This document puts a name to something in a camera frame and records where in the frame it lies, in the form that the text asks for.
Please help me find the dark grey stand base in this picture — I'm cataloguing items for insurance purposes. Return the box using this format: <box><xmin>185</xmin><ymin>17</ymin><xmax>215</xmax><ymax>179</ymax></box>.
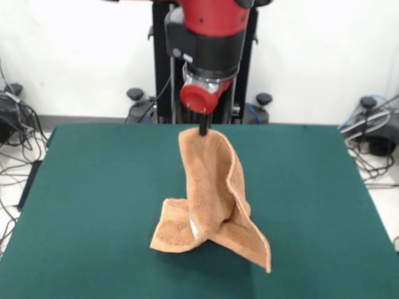
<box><xmin>0</xmin><ymin>92</ymin><xmax>22</xmax><ymax>144</ymax></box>
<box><xmin>341</xmin><ymin>96</ymin><xmax>399</xmax><ymax>156</ymax></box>

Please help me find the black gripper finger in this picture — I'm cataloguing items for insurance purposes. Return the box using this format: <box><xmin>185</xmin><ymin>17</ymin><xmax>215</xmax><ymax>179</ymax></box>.
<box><xmin>199</xmin><ymin>113</ymin><xmax>213</xmax><ymax>138</ymax></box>

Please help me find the blue cable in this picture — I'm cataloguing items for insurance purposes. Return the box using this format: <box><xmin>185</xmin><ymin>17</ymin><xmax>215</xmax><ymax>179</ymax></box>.
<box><xmin>338</xmin><ymin>94</ymin><xmax>399</xmax><ymax>131</ymax></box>
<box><xmin>244</xmin><ymin>103</ymin><xmax>266</xmax><ymax>125</ymax></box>

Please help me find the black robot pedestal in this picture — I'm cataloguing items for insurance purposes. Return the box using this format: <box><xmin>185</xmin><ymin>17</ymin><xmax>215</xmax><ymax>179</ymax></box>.
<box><xmin>124</xmin><ymin>0</ymin><xmax>274</xmax><ymax>125</ymax></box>

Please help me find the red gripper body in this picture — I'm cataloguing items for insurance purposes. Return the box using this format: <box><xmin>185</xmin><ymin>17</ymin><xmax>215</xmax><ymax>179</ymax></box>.
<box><xmin>180</xmin><ymin>79</ymin><xmax>233</xmax><ymax>115</ymax></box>

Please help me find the tan terry towel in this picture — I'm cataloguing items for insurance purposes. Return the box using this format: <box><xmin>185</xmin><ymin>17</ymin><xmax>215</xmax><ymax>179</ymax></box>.
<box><xmin>150</xmin><ymin>128</ymin><xmax>272</xmax><ymax>274</ymax></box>

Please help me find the black cable tangle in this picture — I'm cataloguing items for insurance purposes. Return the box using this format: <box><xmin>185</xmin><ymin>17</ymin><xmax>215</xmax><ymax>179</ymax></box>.
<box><xmin>339</xmin><ymin>93</ymin><xmax>399</xmax><ymax>253</ymax></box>
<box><xmin>0</xmin><ymin>59</ymin><xmax>49</xmax><ymax>259</ymax></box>

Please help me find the dark green table cloth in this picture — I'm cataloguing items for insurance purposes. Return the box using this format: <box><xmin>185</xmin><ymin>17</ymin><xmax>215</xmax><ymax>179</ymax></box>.
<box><xmin>0</xmin><ymin>123</ymin><xmax>399</xmax><ymax>299</ymax></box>

